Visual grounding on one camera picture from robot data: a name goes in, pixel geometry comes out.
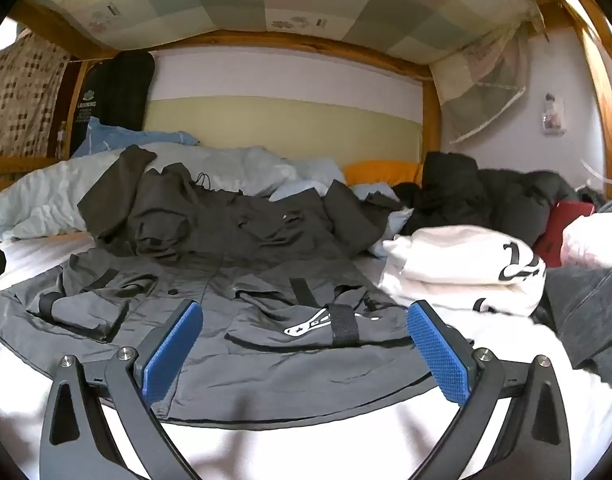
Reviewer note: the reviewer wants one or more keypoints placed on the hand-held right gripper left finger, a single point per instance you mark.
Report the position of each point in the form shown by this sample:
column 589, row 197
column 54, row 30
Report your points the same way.
column 170, row 355

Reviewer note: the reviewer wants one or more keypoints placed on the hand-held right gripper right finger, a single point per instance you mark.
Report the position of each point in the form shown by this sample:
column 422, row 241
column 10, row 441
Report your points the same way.
column 436, row 360

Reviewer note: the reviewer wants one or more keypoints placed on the grey jacket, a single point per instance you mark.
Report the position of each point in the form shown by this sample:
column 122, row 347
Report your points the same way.
column 235, row 280

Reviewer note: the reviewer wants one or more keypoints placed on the light blue duvet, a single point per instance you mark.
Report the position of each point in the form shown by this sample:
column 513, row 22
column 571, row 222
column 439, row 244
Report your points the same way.
column 45, row 195

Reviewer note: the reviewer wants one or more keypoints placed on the white sweatshirt with black print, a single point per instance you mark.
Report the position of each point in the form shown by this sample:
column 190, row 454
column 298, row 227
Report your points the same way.
column 436, row 260

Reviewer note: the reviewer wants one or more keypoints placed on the white bed sheet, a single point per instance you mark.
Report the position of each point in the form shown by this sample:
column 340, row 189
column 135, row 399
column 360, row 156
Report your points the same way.
column 311, row 450

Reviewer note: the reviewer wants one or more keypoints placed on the dark grey garment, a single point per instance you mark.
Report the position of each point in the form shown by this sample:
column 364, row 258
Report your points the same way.
column 591, row 310

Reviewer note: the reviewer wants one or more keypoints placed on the black puffer jacket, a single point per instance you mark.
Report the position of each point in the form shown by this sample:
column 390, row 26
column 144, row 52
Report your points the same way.
column 461, row 195

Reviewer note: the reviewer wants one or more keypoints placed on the patterned curtain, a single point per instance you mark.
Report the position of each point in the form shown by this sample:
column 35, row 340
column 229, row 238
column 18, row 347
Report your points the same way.
column 20, row 100

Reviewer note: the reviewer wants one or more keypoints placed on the red garment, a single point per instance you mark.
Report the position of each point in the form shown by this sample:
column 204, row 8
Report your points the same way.
column 556, row 230

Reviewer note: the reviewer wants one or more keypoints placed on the orange pillow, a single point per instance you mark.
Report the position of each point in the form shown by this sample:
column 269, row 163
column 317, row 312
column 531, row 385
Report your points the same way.
column 386, row 172

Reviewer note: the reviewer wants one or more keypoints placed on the pale pink garment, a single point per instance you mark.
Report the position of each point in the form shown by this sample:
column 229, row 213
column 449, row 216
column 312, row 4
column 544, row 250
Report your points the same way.
column 596, row 240

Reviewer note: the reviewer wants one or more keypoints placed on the black printed hanging shirt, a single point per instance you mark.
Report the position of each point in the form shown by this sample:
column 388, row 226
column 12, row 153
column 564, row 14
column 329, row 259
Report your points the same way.
column 120, row 95

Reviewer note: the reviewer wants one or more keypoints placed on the hanging mesh cloth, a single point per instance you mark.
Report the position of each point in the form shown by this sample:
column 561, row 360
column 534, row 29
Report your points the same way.
column 476, row 90

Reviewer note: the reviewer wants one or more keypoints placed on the small wall hook holder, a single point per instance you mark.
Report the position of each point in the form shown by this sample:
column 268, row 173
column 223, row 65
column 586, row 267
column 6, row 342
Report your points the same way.
column 553, row 115

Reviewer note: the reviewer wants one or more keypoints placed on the wooden bunk bed frame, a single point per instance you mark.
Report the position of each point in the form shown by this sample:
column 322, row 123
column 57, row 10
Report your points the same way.
column 286, row 39

